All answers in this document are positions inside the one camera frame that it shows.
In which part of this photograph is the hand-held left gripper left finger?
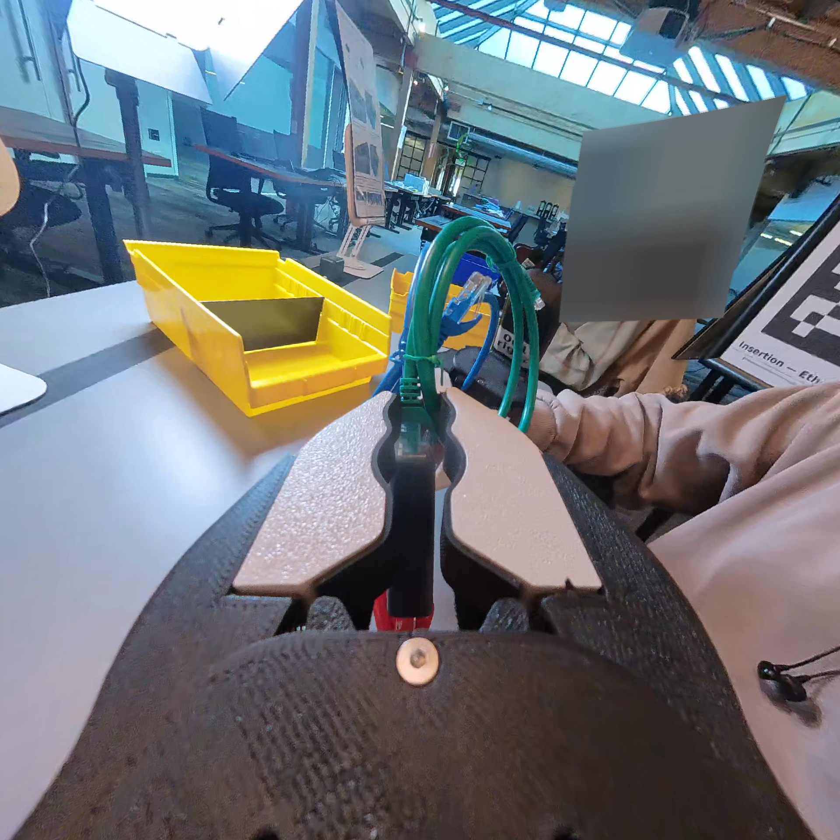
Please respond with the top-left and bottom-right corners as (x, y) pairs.
(231, 392), (400, 630)

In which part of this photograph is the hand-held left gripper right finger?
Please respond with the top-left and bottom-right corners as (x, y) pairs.
(440, 386), (605, 630)

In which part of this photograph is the blue ethernet cable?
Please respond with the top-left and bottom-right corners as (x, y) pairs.
(373, 259), (501, 398)

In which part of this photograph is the green ethernet cable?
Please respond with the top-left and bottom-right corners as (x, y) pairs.
(395, 217), (544, 460)

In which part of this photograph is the black ethernet coupler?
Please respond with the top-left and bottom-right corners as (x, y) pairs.
(388, 453), (438, 618)

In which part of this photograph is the red ethernet cable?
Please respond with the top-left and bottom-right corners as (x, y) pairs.
(373, 591), (435, 633)

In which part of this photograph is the yellow plastic bin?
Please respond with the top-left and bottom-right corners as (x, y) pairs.
(390, 268), (493, 355)
(123, 239), (392, 417)

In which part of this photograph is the person's right forearm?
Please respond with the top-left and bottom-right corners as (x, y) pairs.
(525, 381), (840, 526)

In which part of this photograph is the standing poster board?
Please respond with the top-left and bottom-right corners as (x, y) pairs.
(331, 0), (389, 280)

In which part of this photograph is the wooden office desk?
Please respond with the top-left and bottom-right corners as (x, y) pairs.
(0, 108), (173, 286)
(195, 143), (349, 253)

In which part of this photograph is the black office chair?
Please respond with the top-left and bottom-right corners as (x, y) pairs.
(200, 108), (284, 245)

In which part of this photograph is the white monitor stand base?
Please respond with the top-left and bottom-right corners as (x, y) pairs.
(0, 364), (48, 416)

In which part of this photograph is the framed checkered tag sign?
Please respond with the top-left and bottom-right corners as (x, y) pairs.
(675, 193), (840, 403)

